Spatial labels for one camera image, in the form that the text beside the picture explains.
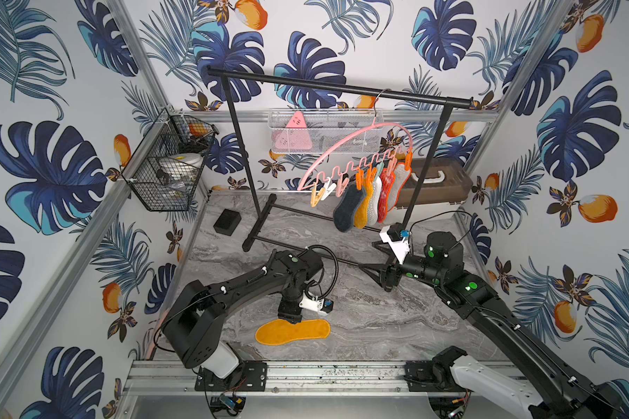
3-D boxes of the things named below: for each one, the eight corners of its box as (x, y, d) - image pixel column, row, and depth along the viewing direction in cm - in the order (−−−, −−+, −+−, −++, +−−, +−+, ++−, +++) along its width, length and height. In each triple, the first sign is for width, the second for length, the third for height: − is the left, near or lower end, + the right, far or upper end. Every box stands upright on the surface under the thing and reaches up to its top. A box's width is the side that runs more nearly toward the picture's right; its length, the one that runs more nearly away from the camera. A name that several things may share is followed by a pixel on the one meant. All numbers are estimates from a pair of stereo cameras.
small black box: (214, 233, 110) (211, 227, 106) (227, 214, 116) (225, 208, 113) (230, 237, 108) (227, 231, 105) (241, 218, 115) (239, 212, 111)
